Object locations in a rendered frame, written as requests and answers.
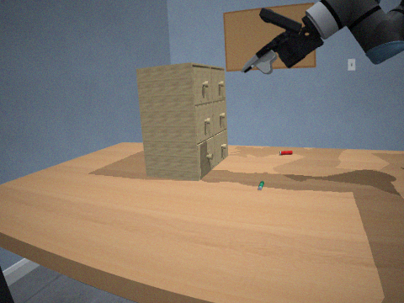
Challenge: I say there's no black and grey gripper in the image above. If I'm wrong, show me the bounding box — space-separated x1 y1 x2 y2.
241 16 324 74

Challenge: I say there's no tan wooden chest of drawers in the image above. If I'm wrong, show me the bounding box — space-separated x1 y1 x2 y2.
136 62 228 181

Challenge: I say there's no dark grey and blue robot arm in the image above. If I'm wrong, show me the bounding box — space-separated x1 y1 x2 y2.
259 0 404 65

